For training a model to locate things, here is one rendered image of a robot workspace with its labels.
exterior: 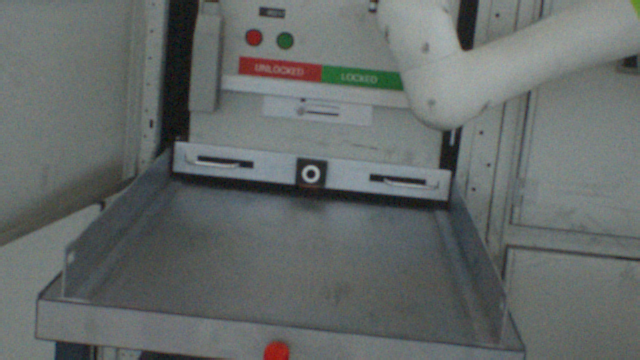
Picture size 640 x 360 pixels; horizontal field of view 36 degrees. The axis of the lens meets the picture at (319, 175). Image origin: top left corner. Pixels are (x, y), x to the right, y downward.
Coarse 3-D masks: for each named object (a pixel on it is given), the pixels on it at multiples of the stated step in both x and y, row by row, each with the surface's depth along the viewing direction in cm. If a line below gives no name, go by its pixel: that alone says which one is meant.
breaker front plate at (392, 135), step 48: (240, 0) 187; (288, 0) 187; (336, 0) 187; (240, 48) 189; (336, 48) 188; (384, 48) 188; (240, 96) 191; (288, 96) 190; (240, 144) 193; (288, 144) 193; (336, 144) 192; (384, 144) 192; (432, 144) 192
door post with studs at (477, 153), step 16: (480, 0) 182; (496, 0) 181; (512, 0) 181; (480, 16) 182; (496, 16) 182; (512, 16) 182; (480, 32) 183; (496, 32) 182; (512, 32) 182; (496, 112) 185; (464, 128) 187; (480, 128) 186; (496, 128) 186; (464, 144) 187; (480, 144) 187; (496, 144) 187; (464, 160) 188; (480, 160) 188; (464, 176) 188; (480, 176) 188; (464, 192) 189; (480, 192) 189; (480, 208) 189; (480, 224) 190
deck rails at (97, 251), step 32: (160, 160) 182; (128, 192) 157; (160, 192) 182; (96, 224) 138; (128, 224) 159; (448, 224) 180; (64, 256) 123; (96, 256) 140; (448, 256) 160; (480, 256) 146; (64, 288) 124; (96, 288) 129; (480, 288) 143; (480, 320) 132
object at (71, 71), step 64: (0, 0) 140; (64, 0) 158; (128, 0) 182; (0, 64) 143; (64, 64) 161; (128, 64) 186; (0, 128) 145; (64, 128) 165; (0, 192) 148; (64, 192) 168
